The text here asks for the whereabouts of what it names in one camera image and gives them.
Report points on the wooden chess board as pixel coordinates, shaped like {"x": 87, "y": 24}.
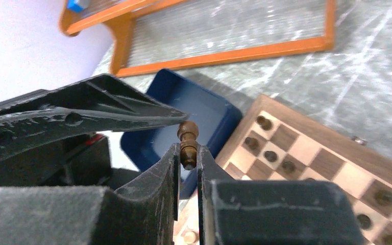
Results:
{"x": 318, "y": 152}

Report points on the blue small object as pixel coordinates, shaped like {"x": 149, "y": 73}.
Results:
{"x": 78, "y": 5}

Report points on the dark chess piece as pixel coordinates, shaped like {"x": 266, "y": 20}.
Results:
{"x": 270, "y": 156}
{"x": 252, "y": 144}
{"x": 264, "y": 123}
{"x": 383, "y": 197}
{"x": 387, "y": 239}
{"x": 288, "y": 167}

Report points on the orange wooden rack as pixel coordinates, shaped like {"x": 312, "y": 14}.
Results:
{"x": 151, "y": 35}

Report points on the dark pawn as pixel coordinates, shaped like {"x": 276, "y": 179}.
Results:
{"x": 364, "y": 221}

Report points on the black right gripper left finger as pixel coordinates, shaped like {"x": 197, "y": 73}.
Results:
{"x": 142, "y": 211}

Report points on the dark chess piece off board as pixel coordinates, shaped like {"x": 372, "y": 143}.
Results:
{"x": 188, "y": 133}

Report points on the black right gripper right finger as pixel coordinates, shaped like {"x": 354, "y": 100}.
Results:
{"x": 271, "y": 211}

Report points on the blue metal tin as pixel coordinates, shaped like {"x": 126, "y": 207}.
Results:
{"x": 212, "y": 120}

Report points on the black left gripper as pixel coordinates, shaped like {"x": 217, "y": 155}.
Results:
{"x": 99, "y": 103}

